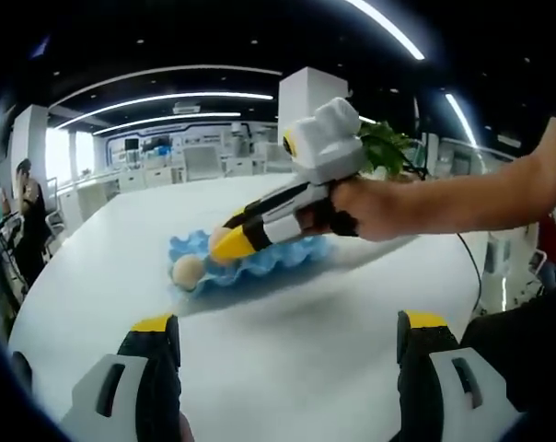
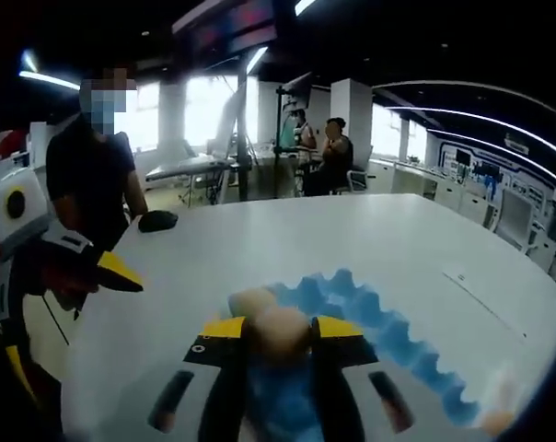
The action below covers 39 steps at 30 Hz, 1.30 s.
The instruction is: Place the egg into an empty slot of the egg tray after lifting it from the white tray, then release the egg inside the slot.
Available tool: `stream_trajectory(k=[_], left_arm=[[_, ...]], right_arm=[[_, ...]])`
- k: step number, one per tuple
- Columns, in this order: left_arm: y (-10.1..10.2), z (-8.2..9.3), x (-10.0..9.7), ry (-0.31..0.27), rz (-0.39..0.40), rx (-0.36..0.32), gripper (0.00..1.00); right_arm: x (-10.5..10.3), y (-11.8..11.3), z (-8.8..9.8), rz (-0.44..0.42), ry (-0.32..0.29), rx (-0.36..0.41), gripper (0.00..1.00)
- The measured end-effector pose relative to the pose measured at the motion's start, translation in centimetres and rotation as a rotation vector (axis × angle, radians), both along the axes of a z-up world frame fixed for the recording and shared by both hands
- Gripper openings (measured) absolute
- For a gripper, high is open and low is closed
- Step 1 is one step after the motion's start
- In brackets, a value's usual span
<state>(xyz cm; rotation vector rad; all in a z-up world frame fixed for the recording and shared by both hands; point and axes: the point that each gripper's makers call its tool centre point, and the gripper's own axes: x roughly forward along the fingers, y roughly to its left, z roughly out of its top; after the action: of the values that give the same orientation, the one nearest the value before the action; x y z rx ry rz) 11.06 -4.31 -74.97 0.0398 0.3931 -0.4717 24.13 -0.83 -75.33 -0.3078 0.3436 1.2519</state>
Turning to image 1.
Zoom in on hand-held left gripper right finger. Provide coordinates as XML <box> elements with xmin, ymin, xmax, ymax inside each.
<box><xmin>396</xmin><ymin>309</ymin><xmax>524</xmax><ymax>442</ymax></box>

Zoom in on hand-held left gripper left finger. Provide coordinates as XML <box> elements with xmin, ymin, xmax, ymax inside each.
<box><xmin>59</xmin><ymin>312</ymin><xmax>184</xmax><ymax>442</ymax></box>

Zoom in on blue egg tray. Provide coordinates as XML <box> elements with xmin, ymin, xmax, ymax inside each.
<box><xmin>168</xmin><ymin>227</ymin><xmax>332</xmax><ymax>300</ymax></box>

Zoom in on single tan egg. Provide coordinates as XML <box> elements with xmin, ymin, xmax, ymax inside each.
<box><xmin>207</xmin><ymin>227</ymin><xmax>236</xmax><ymax>264</ymax></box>
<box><xmin>171</xmin><ymin>256</ymin><xmax>203</xmax><ymax>288</ymax></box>

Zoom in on person's left hand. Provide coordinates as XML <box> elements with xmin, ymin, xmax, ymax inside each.
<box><xmin>176</xmin><ymin>411</ymin><xmax>197</xmax><ymax>442</ymax></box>

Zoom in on person's right hand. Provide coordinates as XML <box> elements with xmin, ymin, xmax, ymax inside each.
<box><xmin>331</xmin><ymin>176</ymin><xmax>401</xmax><ymax>244</ymax></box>

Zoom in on white mesh office chair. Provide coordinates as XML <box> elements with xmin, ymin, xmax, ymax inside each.
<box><xmin>261</xmin><ymin>143</ymin><xmax>293</xmax><ymax>174</ymax></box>
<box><xmin>183</xmin><ymin>145</ymin><xmax>220</xmax><ymax>181</ymax></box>

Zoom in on green potted plant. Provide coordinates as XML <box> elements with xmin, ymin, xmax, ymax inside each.
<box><xmin>356</xmin><ymin>121</ymin><xmax>430</xmax><ymax>181</ymax></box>

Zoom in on person's dark shirt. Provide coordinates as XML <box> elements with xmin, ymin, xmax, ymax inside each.
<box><xmin>459</xmin><ymin>285</ymin><xmax>556</xmax><ymax>415</ymax></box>

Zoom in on white table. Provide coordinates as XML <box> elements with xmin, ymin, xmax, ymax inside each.
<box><xmin>8</xmin><ymin>170</ymin><xmax>495</xmax><ymax>442</ymax></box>

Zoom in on ceiling light strip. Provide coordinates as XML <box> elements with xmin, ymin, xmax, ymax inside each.
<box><xmin>344</xmin><ymin>0</ymin><xmax>426</xmax><ymax>61</ymax></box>
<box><xmin>445</xmin><ymin>93</ymin><xmax>481</xmax><ymax>145</ymax></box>

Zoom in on row of white cabinets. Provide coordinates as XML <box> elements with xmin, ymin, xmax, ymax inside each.
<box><xmin>59</xmin><ymin>163</ymin><xmax>288</xmax><ymax>217</ymax></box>

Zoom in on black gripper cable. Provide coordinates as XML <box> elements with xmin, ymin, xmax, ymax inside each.
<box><xmin>455</xmin><ymin>229</ymin><xmax>484</xmax><ymax>319</ymax></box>

